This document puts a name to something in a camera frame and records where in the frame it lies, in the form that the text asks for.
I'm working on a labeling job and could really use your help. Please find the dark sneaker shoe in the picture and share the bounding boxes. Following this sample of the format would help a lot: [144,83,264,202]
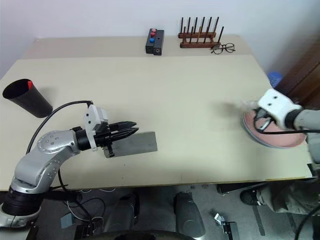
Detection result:
[239,189,263,207]

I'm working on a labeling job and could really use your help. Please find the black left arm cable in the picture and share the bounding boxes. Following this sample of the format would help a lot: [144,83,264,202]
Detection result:
[26,99,95,156]

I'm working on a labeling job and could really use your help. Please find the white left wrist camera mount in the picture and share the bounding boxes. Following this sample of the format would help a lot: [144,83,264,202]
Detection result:
[83,104,110,153]

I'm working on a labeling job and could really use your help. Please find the brown wooden peg rack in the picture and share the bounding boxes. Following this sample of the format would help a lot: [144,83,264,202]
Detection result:
[178,16,225,49]

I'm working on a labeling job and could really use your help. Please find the dark rounded robot foot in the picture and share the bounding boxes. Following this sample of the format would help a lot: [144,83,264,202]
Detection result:
[103,192,140,234]
[173,191,206,238]

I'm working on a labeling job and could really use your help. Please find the grey foot pedal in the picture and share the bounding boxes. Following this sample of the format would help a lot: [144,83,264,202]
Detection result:
[60,214,76,229]

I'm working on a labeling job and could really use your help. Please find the dark brown wooden cabinet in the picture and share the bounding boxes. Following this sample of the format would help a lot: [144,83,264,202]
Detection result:
[274,37,320,112]

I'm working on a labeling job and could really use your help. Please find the pink round plate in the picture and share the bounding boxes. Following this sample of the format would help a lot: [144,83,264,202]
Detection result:
[241,109,307,151]

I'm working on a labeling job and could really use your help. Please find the black box with coloured buttons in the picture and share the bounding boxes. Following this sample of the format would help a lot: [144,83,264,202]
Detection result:
[145,28,158,55]

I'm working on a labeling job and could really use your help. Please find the black framed eyeglasses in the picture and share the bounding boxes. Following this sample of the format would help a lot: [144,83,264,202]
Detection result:
[209,42,236,55]

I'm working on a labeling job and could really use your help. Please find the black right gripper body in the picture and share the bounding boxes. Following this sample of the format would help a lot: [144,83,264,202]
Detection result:
[254,107,270,120]

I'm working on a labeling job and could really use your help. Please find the black cylindrical pen cup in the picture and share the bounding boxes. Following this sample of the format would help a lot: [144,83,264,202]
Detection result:
[2,78,54,119]

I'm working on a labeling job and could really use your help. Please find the black box with round socket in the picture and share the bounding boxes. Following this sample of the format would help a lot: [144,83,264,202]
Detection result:
[153,29,165,56]

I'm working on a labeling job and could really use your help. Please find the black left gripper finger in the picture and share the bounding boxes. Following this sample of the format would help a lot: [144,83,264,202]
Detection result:
[111,127,140,141]
[111,121,138,131]

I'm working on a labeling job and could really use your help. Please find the black metal bracket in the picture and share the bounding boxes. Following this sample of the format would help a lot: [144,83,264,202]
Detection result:
[214,212,241,240]

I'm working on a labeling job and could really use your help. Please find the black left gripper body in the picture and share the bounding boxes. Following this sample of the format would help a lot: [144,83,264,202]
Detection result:
[93,123,116,158]

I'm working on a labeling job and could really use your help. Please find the blue ribbed bottle cap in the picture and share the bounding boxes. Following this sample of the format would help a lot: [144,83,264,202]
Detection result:
[267,71,284,89]

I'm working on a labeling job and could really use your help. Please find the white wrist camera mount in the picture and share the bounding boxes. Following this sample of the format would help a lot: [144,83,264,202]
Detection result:
[257,88,303,130]
[83,104,110,153]

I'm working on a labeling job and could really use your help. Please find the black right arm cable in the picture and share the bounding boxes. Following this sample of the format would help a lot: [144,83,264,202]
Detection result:
[253,109,320,136]

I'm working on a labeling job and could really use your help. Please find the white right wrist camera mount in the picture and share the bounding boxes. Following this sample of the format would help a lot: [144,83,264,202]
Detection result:
[257,88,303,130]

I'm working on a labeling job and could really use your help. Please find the camouflage trouser leg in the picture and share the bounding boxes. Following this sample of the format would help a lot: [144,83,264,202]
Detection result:
[257,179,320,216]

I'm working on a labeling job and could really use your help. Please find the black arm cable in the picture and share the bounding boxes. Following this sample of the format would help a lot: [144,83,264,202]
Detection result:
[253,109,320,136]
[26,99,95,156]

